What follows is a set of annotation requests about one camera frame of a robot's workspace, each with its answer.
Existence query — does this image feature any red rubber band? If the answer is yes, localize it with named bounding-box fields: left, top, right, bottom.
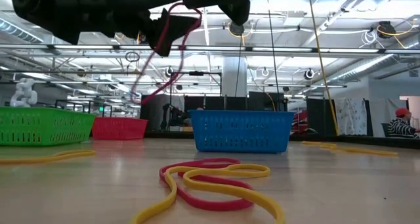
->
left=130, top=1, right=203, bottom=106
left=159, top=157, right=255, bottom=212

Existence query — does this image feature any long white light bar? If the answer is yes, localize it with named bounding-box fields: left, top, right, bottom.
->
left=0, top=43, right=420, bottom=55

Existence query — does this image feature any red equipment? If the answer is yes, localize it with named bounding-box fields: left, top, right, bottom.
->
left=293, top=110, right=309, bottom=133

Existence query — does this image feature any dark grey partition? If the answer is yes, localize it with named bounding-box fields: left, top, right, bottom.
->
left=140, top=94, right=184, bottom=132

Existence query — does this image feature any black metal railing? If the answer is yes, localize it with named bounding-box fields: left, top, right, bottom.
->
left=54, top=99, right=114, bottom=117

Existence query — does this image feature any black gantry frame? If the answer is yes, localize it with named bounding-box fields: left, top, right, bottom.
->
left=169, top=71, right=223, bottom=131

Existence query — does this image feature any yellow rubber band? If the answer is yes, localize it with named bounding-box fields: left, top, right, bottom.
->
left=301, top=141, right=338, bottom=150
left=0, top=149, right=96, bottom=165
left=130, top=164, right=286, bottom=224
left=321, top=145, right=398, bottom=157

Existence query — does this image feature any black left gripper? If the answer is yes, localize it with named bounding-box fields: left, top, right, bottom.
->
left=78, top=0, right=202, bottom=58

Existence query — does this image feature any black box panel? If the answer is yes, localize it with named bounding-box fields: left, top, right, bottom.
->
left=248, top=91, right=286, bottom=112

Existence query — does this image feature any silver air duct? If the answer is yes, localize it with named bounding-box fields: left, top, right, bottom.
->
left=323, top=36, right=420, bottom=84
left=0, top=18, right=63, bottom=56

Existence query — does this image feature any black curtain panel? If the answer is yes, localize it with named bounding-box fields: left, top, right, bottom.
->
left=306, top=98, right=337, bottom=137

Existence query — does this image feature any blue plastic basket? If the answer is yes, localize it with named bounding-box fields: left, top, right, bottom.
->
left=189, top=109, right=295, bottom=154

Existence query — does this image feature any white building column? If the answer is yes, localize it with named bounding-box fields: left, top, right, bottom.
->
left=222, top=56, right=247, bottom=99

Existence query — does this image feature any white patterned curtain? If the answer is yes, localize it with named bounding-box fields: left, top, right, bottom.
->
left=336, top=97, right=368, bottom=136

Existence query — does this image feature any green plastic basket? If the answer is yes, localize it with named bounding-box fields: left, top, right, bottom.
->
left=0, top=106, right=96, bottom=147

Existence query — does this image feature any red plastic basket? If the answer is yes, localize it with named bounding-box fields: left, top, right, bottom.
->
left=91, top=116, right=149, bottom=141

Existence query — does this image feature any black ceiling cable reel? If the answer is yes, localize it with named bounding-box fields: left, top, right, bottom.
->
left=376, top=19, right=397, bottom=39
left=228, top=21, right=245, bottom=37

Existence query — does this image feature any person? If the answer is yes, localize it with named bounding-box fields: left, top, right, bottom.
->
left=387, top=107, right=420, bottom=139

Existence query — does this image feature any black aluminium table frame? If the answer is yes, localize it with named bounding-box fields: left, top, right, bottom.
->
left=144, top=130, right=420, bottom=150

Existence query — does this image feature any row of black screens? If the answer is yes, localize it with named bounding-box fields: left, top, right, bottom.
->
left=183, top=95, right=249, bottom=112

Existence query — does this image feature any thin black hanging cable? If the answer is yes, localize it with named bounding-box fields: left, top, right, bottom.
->
left=234, top=25, right=245, bottom=97

